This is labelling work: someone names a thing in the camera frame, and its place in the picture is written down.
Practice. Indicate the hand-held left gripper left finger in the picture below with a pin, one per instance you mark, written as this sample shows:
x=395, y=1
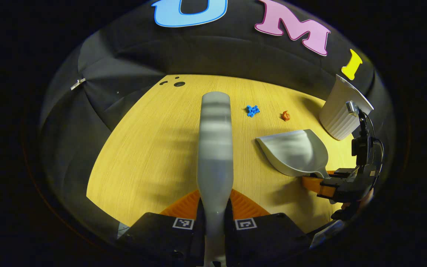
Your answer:
x=161, y=237

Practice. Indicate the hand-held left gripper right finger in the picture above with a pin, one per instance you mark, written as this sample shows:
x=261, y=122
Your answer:
x=272, y=237

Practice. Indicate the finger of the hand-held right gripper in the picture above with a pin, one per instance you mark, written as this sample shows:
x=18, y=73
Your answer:
x=315, y=185

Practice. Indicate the white plastic dustpan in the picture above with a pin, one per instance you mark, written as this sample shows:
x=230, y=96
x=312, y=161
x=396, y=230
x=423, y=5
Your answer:
x=295, y=152

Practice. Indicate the white ribbed garbage bin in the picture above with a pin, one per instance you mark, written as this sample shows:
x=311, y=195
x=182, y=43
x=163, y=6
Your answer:
x=337, y=115

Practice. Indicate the orange trash piece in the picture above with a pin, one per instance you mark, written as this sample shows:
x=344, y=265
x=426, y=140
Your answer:
x=285, y=116

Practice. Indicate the blue trash piece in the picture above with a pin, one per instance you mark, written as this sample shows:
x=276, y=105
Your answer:
x=252, y=110

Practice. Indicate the small white broom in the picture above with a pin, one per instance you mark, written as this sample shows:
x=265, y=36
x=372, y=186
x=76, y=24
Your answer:
x=215, y=148

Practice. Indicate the wooden desktop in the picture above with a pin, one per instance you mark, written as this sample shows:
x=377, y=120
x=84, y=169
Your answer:
x=154, y=148

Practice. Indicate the silver metal clip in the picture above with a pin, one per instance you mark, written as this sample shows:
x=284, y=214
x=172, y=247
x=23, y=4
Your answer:
x=77, y=83

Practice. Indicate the black backdrop cloth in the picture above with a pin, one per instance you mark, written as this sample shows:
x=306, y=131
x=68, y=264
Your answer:
x=132, y=59

